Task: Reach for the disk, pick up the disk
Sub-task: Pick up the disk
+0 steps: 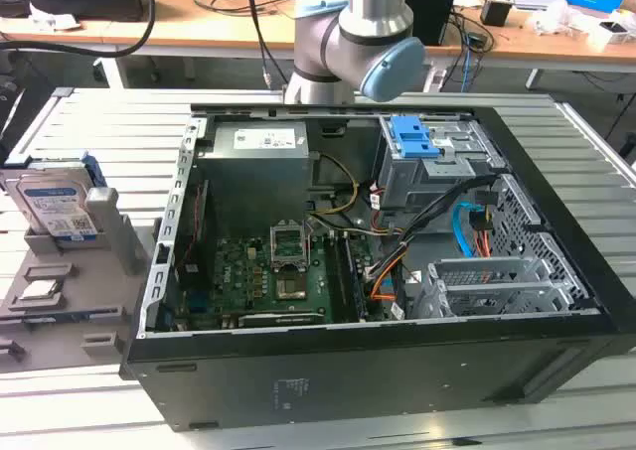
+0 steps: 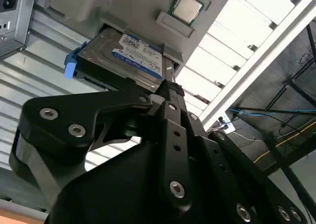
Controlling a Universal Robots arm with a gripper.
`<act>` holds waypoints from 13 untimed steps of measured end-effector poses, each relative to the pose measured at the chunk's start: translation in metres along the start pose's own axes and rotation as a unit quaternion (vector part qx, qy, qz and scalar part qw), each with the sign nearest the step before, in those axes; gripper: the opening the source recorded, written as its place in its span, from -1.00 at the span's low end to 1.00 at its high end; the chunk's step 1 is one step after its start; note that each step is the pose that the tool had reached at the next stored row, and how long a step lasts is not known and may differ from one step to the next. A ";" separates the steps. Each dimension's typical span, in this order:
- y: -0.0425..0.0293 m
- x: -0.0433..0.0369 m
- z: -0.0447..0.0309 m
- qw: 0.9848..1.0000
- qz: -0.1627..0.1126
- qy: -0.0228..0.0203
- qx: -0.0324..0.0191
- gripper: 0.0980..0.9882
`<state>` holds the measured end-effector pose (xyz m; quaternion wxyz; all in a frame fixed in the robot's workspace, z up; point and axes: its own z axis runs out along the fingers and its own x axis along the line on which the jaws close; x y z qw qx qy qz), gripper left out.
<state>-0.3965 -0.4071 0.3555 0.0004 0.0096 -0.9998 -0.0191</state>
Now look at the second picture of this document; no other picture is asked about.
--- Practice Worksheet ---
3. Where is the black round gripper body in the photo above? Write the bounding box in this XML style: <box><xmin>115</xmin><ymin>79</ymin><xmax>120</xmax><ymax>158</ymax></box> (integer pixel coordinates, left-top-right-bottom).
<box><xmin>9</xmin><ymin>129</ymin><xmax>239</xmax><ymax>224</ymax></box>

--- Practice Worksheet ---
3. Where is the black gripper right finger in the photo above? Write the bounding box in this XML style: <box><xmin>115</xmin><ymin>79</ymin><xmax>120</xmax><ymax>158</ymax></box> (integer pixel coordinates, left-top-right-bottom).
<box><xmin>175</xmin><ymin>83</ymin><xmax>311</xmax><ymax>224</ymax></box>

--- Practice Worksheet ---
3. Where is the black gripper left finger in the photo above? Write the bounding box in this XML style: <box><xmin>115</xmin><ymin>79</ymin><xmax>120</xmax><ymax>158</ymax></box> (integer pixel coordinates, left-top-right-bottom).
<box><xmin>21</xmin><ymin>80</ymin><xmax>194</xmax><ymax>211</ymax></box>

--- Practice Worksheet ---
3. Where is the hard disk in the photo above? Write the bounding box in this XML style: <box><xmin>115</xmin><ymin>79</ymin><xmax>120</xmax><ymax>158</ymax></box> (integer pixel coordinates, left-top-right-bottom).
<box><xmin>63</xmin><ymin>27</ymin><xmax>165</xmax><ymax>94</ymax></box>

